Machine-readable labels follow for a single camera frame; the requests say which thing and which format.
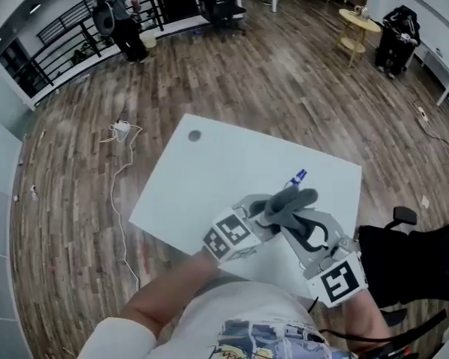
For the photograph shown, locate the white printed t-shirt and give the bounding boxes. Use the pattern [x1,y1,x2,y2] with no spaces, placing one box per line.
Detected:
[76,280,360,359]

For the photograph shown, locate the person's left forearm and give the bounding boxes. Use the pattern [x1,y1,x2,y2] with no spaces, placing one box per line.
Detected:
[121,251,220,342]

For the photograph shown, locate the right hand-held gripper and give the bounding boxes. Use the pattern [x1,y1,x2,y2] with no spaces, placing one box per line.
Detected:
[279,208,368,309]

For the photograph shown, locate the grey cloth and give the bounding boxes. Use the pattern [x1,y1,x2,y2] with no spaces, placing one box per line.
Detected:
[264,187,320,247]

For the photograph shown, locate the black office chair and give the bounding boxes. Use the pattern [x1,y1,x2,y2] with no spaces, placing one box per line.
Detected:
[192,0,248,36]
[355,206,449,327]

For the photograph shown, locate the spray bottle with blue nozzle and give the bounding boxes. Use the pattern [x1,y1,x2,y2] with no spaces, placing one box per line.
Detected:
[283,168,308,191]

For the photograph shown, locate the white power adapter with cable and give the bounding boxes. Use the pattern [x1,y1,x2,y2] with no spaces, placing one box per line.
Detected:
[98,120,144,289]

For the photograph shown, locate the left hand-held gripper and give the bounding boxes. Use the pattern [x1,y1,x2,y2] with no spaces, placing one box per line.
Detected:
[203,194,284,265]

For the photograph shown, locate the yellow round table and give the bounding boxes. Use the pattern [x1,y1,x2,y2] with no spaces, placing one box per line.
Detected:
[333,7,382,70]

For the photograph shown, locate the large white table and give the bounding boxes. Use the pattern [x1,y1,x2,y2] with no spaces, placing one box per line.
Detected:
[129,113,362,299]

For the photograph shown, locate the black stair railing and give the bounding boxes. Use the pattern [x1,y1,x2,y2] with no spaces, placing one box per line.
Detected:
[0,0,210,99]

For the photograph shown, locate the cream bucket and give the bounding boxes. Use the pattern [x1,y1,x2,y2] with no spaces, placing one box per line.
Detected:
[139,31,158,49]

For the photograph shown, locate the person's right forearm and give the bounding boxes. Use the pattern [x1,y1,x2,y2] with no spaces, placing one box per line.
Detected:
[336,289,393,353]

